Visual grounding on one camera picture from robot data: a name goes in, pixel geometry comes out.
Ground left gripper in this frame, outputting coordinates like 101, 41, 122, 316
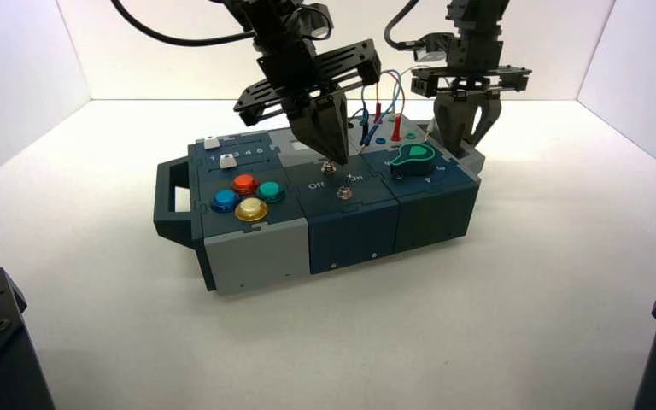
232, 38, 383, 167

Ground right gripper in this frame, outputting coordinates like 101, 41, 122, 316
409, 22, 533, 158

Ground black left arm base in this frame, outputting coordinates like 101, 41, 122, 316
0, 266, 56, 410

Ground green rotary knob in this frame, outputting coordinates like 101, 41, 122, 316
389, 142, 437, 179

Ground green push button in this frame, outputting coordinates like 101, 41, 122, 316
255, 180, 287, 203

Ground red push button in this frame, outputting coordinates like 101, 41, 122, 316
231, 173, 260, 196

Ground blue grey task board box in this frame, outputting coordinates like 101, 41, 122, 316
153, 121, 486, 296

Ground yellow push button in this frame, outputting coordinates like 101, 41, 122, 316
234, 197, 270, 223

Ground blue push button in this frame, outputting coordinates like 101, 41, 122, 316
210, 189, 243, 214

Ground blue banana plug cable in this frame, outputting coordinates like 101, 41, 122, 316
359, 68, 407, 128

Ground red banana plug cable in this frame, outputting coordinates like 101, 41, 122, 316
374, 70, 406, 143

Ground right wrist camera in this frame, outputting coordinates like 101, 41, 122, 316
413, 32, 454, 64

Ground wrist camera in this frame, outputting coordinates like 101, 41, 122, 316
296, 3, 335, 42
413, 32, 454, 64

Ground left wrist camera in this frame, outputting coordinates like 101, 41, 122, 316
296, 3, 335, 42

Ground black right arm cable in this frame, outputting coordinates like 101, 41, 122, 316
384, 0, 423, 52

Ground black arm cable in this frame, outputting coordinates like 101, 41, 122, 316
109, 0, 258, 48
384, 0, 423, 52

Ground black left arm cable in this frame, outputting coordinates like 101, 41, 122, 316
109, 0, 258, 48

